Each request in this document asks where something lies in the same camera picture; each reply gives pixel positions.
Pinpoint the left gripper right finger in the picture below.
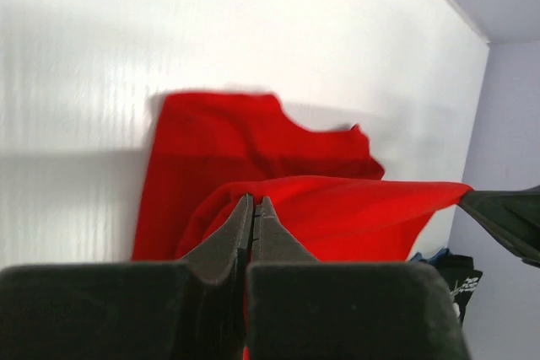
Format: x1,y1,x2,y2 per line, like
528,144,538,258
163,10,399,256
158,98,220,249
246,198,469,359

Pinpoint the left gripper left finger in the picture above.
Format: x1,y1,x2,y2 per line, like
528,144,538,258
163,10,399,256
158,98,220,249
1,196,255,359

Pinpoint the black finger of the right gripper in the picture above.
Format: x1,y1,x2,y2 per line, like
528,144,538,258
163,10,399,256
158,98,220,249
459,186,539,268

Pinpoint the red t shirt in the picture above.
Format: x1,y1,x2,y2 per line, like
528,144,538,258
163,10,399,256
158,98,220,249
132,92,469,262

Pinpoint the black floral folded t shirt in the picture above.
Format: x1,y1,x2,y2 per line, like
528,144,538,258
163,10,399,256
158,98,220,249
432,254,483,325

